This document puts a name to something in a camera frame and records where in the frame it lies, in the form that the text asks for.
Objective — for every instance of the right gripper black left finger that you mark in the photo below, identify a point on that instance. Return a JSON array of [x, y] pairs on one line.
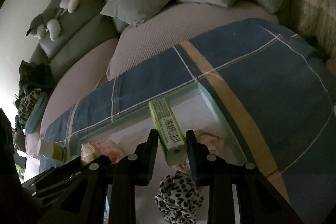
[[137, 168]]

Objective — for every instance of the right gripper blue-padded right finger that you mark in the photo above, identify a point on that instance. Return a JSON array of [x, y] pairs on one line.
[[203, 165]]

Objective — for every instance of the pink fuzzy sock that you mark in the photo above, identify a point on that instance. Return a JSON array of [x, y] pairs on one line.
[[108, 148]]

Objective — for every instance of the green gum pack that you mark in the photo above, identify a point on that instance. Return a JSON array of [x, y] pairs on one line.
[[172, 140]]

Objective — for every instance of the beige pink cloth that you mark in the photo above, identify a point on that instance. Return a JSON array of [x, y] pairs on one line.
[[213, 142]]

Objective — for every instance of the leopard print scrunchie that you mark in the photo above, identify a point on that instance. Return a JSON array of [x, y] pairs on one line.
[[179, 199]]

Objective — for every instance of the white pill bottle green label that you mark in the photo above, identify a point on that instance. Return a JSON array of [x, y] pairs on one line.
[[51, 151]]

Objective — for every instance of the white tray with green rim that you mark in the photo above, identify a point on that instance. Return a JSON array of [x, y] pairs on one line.
[[194, 109]]

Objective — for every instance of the pink seat cushion far left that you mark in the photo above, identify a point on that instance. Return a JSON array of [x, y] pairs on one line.
[[31, 141]]

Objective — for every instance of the pink seat cushion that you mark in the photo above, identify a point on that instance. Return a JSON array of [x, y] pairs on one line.
[[31, 141], [81, 79], [178, 23]]

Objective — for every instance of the blue plaid cloth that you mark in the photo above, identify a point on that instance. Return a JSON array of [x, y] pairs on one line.
[[271, 86]]

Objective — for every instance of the dark clothes pile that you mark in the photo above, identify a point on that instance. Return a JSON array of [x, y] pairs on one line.
[[33, 77]]

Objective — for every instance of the pink seat cushion right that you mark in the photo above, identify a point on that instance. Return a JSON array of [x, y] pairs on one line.
[[178, 23]]

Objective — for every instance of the grey green sofa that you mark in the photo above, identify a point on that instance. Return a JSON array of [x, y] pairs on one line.
[[81, 32]]

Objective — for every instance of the grey white plush toy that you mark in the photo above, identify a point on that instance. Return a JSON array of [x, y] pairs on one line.
[[47, 21]]

